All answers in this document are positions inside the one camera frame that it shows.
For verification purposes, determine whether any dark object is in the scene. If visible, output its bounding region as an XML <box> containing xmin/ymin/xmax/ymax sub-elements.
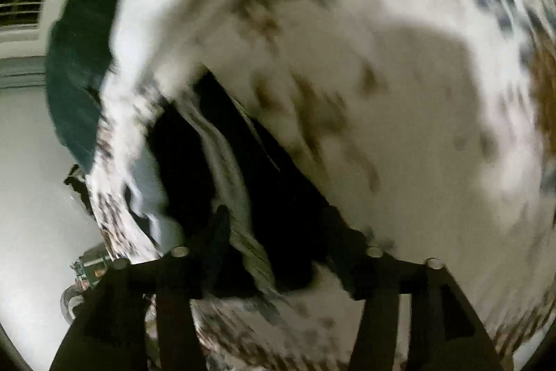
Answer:
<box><xmin>64</xmin><ymin>164</ymin><xmax>95</xmax><ymax>216</ymax></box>

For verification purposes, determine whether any black white patterned small garment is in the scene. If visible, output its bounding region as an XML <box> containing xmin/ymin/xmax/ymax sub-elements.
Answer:
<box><xmin>145</xmin><ymin>69</ymin><xmax>348</xmax><ymax>304</ymax></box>

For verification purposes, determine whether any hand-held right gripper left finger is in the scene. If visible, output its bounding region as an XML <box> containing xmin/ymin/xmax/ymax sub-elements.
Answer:
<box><xmin>50</xmin><ymin>205</ymin><xmax>232</xmax><ymax>371</ymax></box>

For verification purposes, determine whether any light blue cloth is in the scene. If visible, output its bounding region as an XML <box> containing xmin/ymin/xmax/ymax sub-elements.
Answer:
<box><xmin>124</xmin><ymin>154</ymin><xmax>187</xmax><ymax>250</ymax></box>

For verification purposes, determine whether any floral bedsheet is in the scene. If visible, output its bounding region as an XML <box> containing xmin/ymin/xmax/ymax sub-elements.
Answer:
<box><xmin>84</xmin><ymin>0</ymin><xmax>556</xmax><ymax>371</ymax></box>

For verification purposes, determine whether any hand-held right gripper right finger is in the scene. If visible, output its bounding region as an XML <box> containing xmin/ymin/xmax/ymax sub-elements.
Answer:
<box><xmin>324</xmin><ymin>206</ymin><xmax>505</xmax><ymax>371</ymax></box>

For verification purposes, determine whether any dark green cloth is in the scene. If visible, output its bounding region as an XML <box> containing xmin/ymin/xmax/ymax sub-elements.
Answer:
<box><xmin>46</xmin><ymin>0</ymin><xmax>131</xmax><ymax>174</ymax></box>

